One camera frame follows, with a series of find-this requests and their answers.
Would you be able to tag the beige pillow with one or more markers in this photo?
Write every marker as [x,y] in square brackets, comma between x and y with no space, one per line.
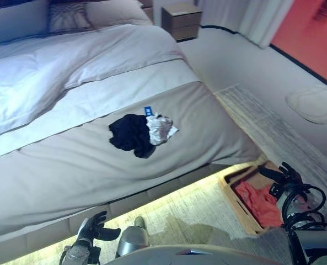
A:
[116,12]

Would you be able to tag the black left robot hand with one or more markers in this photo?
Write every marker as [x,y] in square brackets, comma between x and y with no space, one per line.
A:
[93,227]

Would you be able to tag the white duvet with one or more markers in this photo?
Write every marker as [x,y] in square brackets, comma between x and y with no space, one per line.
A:
[55,71]

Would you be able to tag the wooden two-drawer nightstand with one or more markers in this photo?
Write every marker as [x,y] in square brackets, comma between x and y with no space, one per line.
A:
[181,20]

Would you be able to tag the red garment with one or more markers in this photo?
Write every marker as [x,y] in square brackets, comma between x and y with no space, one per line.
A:
[258,203]

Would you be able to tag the white garment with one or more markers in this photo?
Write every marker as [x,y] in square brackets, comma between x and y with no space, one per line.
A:
[160,128]

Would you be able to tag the small blue label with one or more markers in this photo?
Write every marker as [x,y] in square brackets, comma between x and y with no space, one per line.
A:
[149,111]

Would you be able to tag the padded brown headboard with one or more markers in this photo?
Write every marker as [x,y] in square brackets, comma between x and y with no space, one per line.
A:
[148,11]

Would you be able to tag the striped patterned pillow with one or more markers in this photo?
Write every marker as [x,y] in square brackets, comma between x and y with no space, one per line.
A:
[69,16]

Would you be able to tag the silver left robot leg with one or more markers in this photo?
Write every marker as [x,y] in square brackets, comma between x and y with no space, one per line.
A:
[131,240]

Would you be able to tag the black garment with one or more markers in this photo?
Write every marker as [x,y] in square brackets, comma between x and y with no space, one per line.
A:
[130,135]

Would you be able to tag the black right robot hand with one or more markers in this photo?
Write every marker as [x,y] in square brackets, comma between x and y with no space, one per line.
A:
[290,178]

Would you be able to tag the white pillow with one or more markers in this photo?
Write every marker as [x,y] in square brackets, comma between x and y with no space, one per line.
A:
[17,25]

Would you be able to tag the grey robot torso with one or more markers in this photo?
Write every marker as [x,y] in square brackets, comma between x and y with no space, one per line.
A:
[193,256]

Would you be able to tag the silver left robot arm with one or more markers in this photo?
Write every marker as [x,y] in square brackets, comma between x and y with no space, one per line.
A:
[79,252]

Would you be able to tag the small oval white mat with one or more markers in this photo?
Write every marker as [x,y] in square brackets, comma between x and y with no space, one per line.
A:
[315,103]

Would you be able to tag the grey streaked area rug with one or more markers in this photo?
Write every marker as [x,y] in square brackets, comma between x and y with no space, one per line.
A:
[262,116]

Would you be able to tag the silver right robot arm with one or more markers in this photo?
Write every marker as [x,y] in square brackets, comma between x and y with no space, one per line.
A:
[309,245]

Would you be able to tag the rectangular wooden basket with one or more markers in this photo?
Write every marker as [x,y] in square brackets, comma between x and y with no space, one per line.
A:
[241,214]

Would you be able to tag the bed with beige cover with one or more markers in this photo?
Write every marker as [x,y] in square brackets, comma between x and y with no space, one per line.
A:
[69,165]

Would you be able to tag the beige upholstered bed frame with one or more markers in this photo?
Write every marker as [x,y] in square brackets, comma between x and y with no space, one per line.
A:
[152,194]

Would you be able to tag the white pleated curtain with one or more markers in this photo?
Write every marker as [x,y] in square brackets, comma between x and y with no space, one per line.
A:
[248,19]

